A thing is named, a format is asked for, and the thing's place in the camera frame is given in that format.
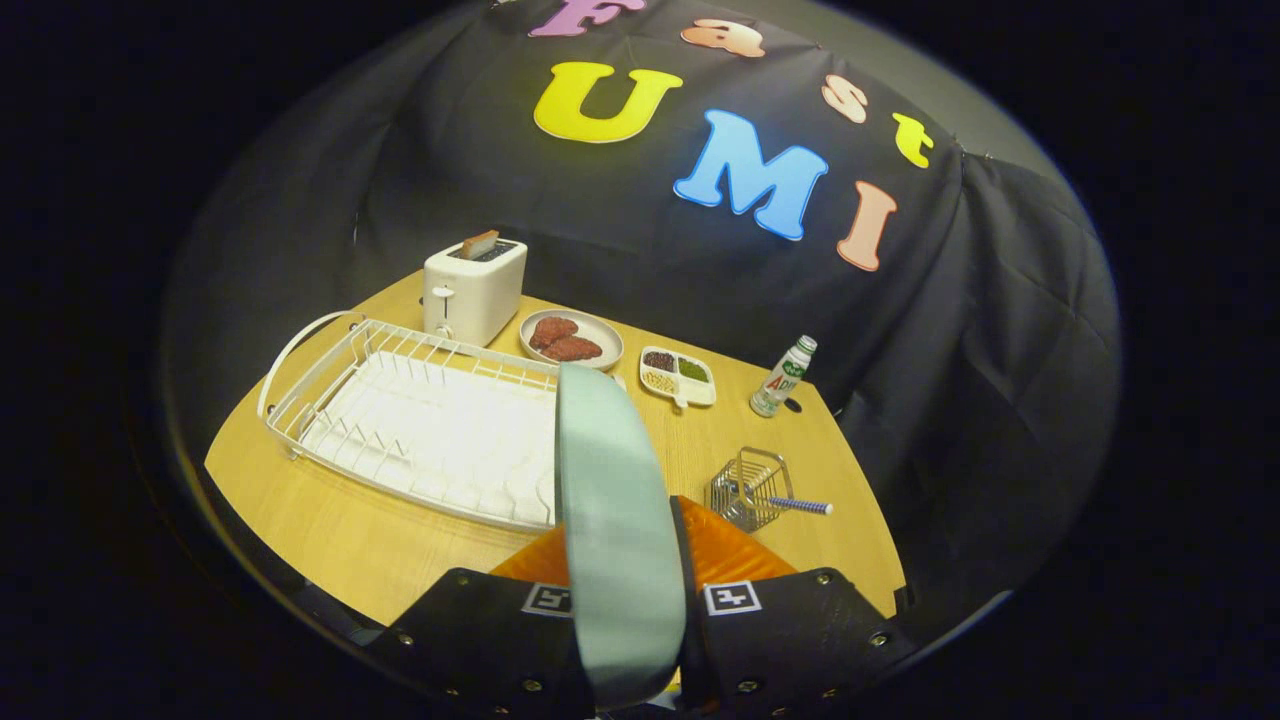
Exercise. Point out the red meat piece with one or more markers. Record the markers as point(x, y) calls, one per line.
point(552, 330)
point(575, 349)

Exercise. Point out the white toaster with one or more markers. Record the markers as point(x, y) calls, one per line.
point(475, 295)

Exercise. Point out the white divided dish with grains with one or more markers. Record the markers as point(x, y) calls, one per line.
point(678, 385)

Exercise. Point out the toast slice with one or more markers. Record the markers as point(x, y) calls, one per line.
point(480, 244)

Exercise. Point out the black backdrop cloth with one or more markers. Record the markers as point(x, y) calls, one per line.
point(620, 250)

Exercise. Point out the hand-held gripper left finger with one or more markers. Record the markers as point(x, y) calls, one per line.
point(480, 640)

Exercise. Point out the small beige plate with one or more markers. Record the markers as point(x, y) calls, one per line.
point(605, 335)

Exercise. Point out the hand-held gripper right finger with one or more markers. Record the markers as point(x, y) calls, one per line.
point(790, 640)

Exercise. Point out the light green plate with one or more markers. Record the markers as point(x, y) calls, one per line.
point(615, 540)

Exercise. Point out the white green-label drink bottle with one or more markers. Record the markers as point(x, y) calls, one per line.
point(780, 380)

